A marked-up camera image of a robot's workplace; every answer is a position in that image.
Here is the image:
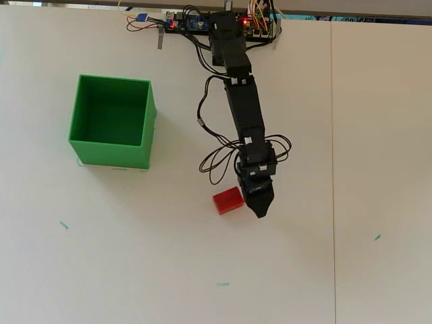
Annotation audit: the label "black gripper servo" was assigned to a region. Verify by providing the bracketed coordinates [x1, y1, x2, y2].
[238, 140, 278, 219]

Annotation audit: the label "red rectangular block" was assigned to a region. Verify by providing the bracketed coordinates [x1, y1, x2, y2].
[212, 186, 244, 215]

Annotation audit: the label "green square plastic bin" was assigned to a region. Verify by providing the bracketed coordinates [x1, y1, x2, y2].
[67, 74, 158, 169]

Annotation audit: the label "electronics board with jumper sockets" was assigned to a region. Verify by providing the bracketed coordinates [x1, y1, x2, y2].
[242, 13, 273, 38]

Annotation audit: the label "blue electronics board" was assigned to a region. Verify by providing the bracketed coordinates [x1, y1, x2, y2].
[164, 11, 211, 34]

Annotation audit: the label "yellow orange jumper wires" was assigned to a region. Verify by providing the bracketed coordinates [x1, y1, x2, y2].
[247, 0, 273, 34]

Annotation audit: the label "blue connector with red wires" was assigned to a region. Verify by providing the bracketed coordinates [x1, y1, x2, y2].
[126, 12, 168, 33]

